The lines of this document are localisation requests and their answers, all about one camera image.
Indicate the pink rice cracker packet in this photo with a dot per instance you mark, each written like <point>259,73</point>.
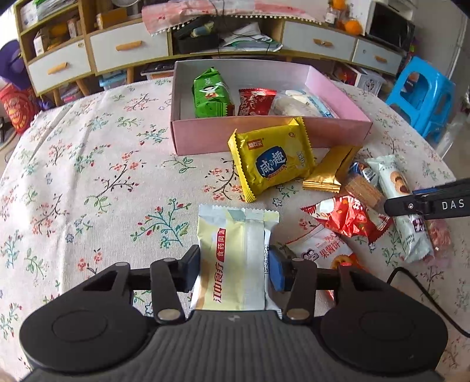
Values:
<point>441,241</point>

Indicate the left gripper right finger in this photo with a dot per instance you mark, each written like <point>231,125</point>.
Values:
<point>298,278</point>

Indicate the floral tablecloth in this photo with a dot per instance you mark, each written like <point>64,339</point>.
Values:
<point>97,182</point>

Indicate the black storage basket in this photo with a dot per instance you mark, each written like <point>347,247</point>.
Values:
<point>198,35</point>

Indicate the clear wafer packet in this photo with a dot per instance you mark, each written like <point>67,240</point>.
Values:
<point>362,183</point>

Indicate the pink cardboard box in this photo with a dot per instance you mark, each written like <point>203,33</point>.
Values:
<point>193,135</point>

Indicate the orange white jam biscuit packet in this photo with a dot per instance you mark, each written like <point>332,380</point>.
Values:
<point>325,248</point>

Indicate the pale green cookie packet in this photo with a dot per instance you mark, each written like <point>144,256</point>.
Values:
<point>411,229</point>

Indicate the green snack packet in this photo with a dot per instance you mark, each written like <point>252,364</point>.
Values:
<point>211,95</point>

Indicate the yellow cracker packet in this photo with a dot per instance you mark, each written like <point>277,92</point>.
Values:
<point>271,156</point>

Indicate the pink cloth runner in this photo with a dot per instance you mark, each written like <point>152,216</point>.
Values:
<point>173,15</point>

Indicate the wooden tv cabinet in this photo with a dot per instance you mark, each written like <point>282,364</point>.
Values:
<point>129,44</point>

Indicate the gold foil snack bar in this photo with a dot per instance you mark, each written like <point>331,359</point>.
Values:
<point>330,174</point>

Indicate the blue plastic stool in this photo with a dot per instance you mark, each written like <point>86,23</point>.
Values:
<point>423,97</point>

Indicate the cream yellow biscuit packet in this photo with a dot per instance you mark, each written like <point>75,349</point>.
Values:
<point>233,245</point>

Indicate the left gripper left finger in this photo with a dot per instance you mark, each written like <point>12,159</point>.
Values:
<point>169,277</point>

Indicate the white blue bread packet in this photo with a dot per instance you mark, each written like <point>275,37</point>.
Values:
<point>301,103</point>

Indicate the red lantern bag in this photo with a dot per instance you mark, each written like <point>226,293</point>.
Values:
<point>21,106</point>

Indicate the red white packet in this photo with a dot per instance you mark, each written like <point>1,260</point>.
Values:
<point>348,216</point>

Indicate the orange fruit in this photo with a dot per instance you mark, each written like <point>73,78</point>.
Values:
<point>353,27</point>
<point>339,5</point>

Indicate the white decorated box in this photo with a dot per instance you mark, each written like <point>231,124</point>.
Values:
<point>364,79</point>

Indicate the purple hat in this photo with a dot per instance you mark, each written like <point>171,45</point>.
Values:
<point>13,68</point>

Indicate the red candy packet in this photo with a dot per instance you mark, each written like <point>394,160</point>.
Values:
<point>256,101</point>

